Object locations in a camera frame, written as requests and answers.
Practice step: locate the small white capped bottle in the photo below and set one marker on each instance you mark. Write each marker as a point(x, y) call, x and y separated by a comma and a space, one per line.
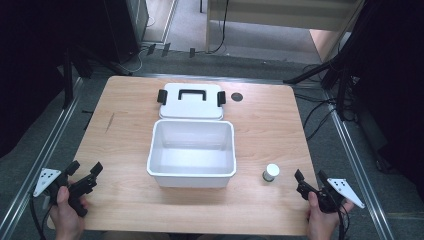
point(271, 171)

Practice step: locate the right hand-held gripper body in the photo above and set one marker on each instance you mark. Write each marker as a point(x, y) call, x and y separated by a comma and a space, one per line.
point(330, 195)

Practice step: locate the black tripod stand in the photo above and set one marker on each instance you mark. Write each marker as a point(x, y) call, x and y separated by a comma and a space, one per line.
point(320, 70)

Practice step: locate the light wooden furniture frame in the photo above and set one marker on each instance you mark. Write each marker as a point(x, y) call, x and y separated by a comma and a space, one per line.
point(266, 16)

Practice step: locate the aluminium frame rail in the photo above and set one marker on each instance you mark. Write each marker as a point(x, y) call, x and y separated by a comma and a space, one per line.
point(36, 160)
point(213, 78)
point(356, 166)

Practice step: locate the dark cabinet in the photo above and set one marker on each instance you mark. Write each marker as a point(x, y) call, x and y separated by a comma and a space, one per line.
point(123, 26)

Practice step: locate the black stand post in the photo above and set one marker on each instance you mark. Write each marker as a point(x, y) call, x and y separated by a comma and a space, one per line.
point(68, 80)

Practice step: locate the person's right hand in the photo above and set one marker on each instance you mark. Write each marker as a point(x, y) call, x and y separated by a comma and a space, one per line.
point(321, 221)

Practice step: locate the white plastic storage box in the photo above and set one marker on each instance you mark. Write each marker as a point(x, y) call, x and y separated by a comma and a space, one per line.
point(191, 151)

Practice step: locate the round grey table grommet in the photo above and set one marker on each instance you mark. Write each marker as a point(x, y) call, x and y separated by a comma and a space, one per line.
point(237, 97)

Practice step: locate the person's left hand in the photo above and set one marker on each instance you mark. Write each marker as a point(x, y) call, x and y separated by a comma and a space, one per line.
point(68, 216)

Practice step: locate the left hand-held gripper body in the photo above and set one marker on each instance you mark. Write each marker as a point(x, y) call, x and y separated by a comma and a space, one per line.
point(80, 188)

